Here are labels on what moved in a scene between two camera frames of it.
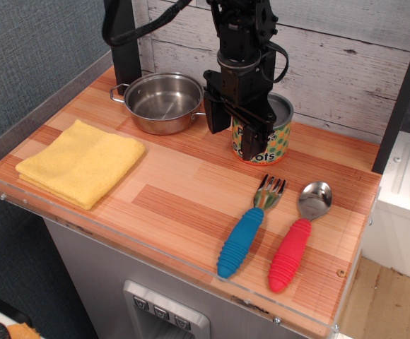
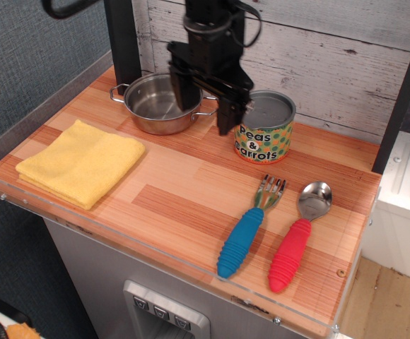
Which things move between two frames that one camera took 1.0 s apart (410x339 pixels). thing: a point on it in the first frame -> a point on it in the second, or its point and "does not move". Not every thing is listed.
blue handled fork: [242, 233] does not move
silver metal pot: [160, 103] does not move
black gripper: [244, 91] -> [214, 58]
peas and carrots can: [278, 143] does not move
